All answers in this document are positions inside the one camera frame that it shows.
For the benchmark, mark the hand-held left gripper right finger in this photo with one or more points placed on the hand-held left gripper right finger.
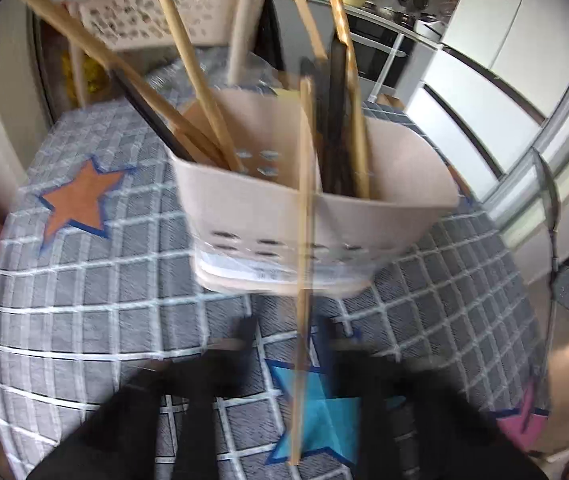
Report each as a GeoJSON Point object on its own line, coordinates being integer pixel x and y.
{"type": "Point", "coordinates": [325, 345]}

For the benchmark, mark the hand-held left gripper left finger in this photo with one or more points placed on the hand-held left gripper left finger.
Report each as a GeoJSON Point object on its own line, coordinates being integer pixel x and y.
{"type": "Point", "coordinates": [244, 345]}

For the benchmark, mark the metal spoon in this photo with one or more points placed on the metal spoon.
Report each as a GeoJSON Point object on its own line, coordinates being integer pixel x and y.
{"type": "Point", "coordinates": [547, 195]}

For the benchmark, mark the beige plastic utensil holder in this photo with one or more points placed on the beige plastic utensil holder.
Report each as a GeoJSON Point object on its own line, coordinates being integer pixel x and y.
{"type": "Point", "coordinates": [244, 215]}

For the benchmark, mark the grey plaid star tablecloth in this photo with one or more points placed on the grey plaid star tablecloth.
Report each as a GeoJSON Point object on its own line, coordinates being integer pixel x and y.
{"type": "Point", "coordinates": [114, 270]}

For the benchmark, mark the black chopstick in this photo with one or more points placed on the black chopstick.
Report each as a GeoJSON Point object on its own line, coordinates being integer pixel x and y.
{"type": "Point", "coordinates": [338, 110]}

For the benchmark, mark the white refrigerator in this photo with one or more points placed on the white refrigerator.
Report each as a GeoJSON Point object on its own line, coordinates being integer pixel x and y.
{"type": "Point", "coordinates": [504, 35]}

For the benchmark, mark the white mop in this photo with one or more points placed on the white mop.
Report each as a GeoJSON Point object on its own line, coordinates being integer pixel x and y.
{"type": "Point", "coordinates": [388, 65]}

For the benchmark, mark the black built-in oven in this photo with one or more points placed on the black built-in oven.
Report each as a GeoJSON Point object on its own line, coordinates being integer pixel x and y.
{"type": "Point", "coordinates": [379, 45]}

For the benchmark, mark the beige plastic basket rack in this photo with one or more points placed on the beige plastic basket rack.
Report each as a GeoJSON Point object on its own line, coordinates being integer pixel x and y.
{"type": "Point", "coordinates": [204, 5]}

